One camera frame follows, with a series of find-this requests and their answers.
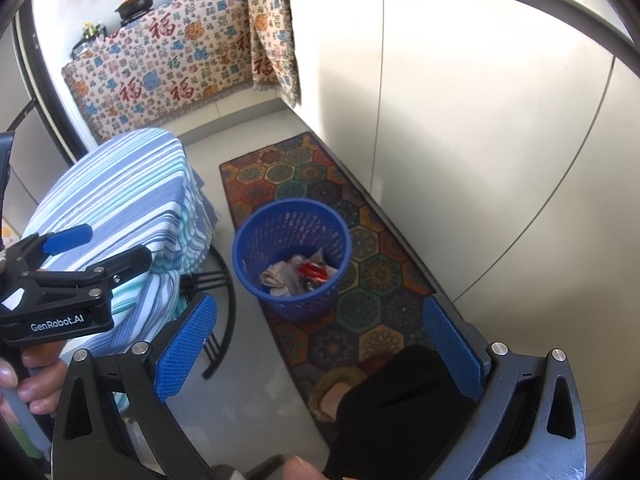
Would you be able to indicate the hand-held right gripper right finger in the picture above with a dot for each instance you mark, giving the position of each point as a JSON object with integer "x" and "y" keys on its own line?
{"x": 452, "y": 347}

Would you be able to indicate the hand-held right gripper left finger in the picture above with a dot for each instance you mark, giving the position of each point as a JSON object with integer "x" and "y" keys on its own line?
{"x": 185, "y": 345}

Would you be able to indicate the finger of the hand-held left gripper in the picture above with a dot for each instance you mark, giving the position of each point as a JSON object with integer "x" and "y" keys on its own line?
{"x": 125, "y": 262}
{"x": 67, "y": 239}

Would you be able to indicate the patterned paper wrapper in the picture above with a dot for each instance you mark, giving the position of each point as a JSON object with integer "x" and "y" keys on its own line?
{"x": 277, "y": 278}

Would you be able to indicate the blue plastic mesh basket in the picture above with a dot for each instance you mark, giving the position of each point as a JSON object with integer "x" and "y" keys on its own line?
{"x": 295, "y": 305}

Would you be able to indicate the person's left hand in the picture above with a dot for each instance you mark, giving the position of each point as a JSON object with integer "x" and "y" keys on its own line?
{"x": 42, "y": 385}

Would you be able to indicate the person's right hand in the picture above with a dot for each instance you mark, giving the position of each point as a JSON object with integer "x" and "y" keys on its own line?
{"x": 305, "y": 469}

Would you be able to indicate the black metal table legs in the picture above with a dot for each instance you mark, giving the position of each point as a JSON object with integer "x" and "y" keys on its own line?
{"x": 225, "y": 310}

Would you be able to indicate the round table, striped cloth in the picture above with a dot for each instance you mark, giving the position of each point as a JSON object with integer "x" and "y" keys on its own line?
{"x": 110, "y": 195}

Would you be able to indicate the person's black trouser leg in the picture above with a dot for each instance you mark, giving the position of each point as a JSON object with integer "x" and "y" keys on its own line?
{"x": 400, "y": 410}

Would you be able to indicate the patterned hexagon floor mat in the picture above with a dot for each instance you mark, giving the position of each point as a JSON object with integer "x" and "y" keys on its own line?
{"x": 380, "y": 280}

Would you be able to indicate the person's foot in slipper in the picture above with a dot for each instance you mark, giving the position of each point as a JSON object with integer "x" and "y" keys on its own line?
{"x": 332, "y": 390}

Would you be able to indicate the wide printed cloth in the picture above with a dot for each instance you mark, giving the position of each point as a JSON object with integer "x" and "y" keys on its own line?
{"x": 165, "y": 65}

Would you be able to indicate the dark countertop appliance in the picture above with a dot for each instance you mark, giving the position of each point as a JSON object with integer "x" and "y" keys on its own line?
{"x": 90, "y": 37}

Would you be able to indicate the white base cabinet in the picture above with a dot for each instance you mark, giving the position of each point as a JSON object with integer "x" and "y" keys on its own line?
{"x": 475, "y": 135}

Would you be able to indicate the black clay pot orange lid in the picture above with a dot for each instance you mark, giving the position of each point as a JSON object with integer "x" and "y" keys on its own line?
{"x": 135, "y": 7}

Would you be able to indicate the narrow printed cloth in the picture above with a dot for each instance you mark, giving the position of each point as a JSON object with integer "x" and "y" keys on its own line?
{"x": 275, "y": 45}

